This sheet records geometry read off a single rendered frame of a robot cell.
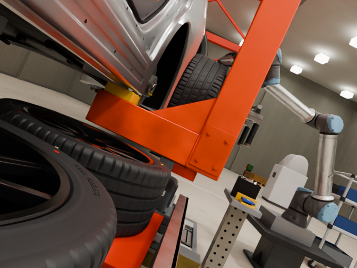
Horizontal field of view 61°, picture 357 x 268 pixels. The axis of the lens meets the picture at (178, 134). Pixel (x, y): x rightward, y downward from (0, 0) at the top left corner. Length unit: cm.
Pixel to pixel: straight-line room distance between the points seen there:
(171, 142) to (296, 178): 728
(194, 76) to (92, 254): 150
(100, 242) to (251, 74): 118
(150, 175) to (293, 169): 768
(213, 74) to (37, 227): 156
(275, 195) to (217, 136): 710
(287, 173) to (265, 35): 710
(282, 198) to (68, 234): 823
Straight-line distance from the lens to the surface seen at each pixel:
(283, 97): 214
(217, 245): 185
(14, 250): 29
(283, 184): 843
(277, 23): 152
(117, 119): 143
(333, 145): 226
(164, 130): 138
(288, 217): 246
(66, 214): 38
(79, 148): 85
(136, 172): 90
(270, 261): 244
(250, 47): 146
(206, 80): 176
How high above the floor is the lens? 64
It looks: level
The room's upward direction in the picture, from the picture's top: 25 degrees clockwise
